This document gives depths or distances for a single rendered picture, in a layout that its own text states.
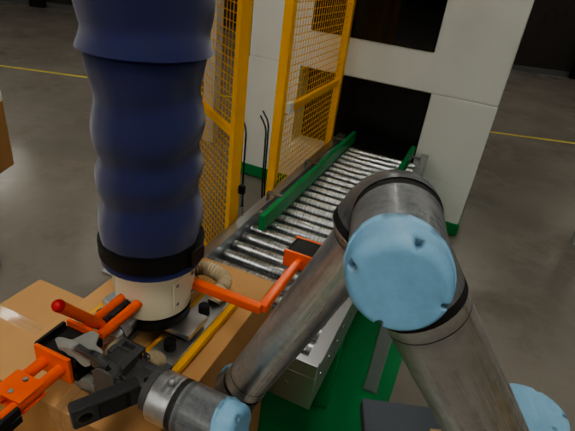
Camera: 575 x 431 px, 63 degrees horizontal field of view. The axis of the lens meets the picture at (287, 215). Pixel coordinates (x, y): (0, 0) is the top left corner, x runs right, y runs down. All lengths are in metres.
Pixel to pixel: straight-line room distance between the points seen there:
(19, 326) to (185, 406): 1.16
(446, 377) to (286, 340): 0.30
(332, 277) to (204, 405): 0.30
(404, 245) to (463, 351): 0.17
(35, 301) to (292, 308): 1.37
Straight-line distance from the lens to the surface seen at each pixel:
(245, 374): 0.92
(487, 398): 0.67
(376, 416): 1.36
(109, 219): 0.99
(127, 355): 0.93
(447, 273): 0.50
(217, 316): 1.21
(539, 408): 1.07
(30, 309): 1.97
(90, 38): 0.86
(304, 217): 2.56
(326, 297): 0.74
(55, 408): 1.11
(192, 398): 0.84
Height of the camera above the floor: 1.78
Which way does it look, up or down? 29 degrees down
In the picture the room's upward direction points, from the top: 8 degrees clockwise
